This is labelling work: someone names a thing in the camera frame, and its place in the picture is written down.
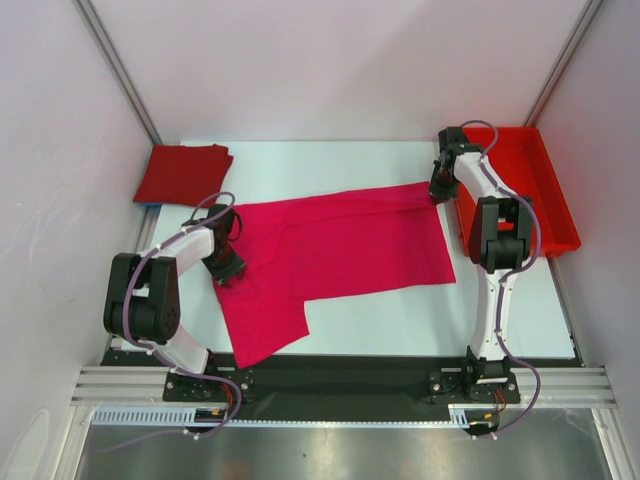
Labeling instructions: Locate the pink t shirt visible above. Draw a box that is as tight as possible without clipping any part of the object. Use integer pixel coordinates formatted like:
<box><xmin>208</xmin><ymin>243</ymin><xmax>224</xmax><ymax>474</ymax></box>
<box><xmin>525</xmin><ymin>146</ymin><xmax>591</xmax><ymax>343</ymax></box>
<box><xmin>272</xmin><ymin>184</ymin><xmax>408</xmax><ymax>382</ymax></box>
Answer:
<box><xmin>215</xmin><ymin>182</ymin><xmax>456</xmax><ymax>368</ymax></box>

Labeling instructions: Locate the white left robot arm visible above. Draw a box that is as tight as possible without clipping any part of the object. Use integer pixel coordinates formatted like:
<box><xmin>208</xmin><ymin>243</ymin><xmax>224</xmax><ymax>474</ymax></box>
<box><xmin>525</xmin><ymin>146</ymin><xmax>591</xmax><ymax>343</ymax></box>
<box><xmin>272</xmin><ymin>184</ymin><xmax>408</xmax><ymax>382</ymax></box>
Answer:
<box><xmin>103</xmin><ymin>204</ymin><xmax>246</xmax><ymax>400</ymax></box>

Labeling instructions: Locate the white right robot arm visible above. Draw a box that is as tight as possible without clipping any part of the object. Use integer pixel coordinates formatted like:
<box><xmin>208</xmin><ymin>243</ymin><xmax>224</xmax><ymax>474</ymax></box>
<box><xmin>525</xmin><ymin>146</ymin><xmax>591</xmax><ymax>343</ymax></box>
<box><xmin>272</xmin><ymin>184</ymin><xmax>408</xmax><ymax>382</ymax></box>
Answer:
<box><xmin>428</xmin><ymin>125</ymin><xmax>541</xmax><ymax>403</ymax></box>

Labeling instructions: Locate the red plastic bin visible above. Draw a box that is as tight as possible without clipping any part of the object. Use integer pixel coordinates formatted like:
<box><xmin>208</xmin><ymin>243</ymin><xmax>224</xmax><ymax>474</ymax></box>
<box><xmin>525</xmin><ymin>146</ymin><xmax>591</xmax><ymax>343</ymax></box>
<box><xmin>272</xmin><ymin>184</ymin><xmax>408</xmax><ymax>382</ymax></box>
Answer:
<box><xmin>464</xmin><ymin>127</ymin><xmax>581</xmax><ymax>257</ymax></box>

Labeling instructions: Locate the folded dark red shirt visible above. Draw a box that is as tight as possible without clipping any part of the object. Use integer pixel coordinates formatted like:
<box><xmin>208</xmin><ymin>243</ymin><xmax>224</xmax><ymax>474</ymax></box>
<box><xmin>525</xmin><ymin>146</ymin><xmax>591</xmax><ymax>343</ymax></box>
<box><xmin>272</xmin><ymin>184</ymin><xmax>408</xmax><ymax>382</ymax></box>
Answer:
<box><xmin>133</xmin><ymin>144</ymin><xmax>233</xmax><ymax>207</ymax></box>

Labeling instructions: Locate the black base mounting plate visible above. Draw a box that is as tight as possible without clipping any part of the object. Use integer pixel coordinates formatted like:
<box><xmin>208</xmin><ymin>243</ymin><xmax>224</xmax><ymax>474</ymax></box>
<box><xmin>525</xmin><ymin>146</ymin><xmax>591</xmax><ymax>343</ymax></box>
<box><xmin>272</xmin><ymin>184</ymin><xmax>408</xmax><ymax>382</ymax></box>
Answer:
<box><xmin>99</xmin><ymin>350</ymin><xmax>581</xmax><ymax>422</ymax></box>

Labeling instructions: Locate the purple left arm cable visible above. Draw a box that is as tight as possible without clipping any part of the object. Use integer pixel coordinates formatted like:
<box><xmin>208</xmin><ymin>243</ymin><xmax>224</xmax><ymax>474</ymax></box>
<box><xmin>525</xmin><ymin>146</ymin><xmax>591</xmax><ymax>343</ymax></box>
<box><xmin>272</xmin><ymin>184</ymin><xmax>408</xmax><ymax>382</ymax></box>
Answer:
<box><xmin>94</xmin><ymin>191</ymin><xmax>244</xmax><ymax>454</ymax></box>

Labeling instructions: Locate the right corner frame post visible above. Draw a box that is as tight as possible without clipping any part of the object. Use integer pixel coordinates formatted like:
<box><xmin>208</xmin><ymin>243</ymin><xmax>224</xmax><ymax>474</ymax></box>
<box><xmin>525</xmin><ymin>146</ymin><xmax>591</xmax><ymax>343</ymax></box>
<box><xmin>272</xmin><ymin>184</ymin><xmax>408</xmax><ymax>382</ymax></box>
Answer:
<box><xmin>523</xmin><ymin>0</ymin><xmax>607</xmax><ymax>127</ymax></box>

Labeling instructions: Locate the corner frame post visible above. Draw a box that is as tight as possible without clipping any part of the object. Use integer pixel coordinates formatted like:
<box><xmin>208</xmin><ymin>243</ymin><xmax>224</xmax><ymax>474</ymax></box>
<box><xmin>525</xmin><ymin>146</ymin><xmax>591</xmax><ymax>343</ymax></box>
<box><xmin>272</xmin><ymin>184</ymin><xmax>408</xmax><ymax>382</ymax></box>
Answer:
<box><xmin>523</xmin><ymin>0</ymin><xmax>607</xmax><ymax>127</ymax></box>
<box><xmin>72</xmin><ymin>0</ymin><xmax>163</xmax><ymax>145</ymax></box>

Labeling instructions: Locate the grey slotted cable duct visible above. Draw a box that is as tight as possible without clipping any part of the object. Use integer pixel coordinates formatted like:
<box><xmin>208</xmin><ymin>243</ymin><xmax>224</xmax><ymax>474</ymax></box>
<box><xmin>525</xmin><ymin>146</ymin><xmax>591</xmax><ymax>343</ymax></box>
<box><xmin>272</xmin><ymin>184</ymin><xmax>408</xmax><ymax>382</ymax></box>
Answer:
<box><xmin>92</xmin><ymin>405</ymin><xmax>236</xmax><ymax>427</ymax></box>

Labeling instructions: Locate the left corner frame post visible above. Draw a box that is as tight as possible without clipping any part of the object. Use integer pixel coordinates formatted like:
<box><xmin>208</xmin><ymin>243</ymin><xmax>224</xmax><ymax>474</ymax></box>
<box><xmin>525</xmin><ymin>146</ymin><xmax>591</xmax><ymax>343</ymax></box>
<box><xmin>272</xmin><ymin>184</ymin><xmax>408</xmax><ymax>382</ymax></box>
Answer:
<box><xmin>72</xmin><ymin>0</ymin><xmax>163</xmax><ymax>145</ymax></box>

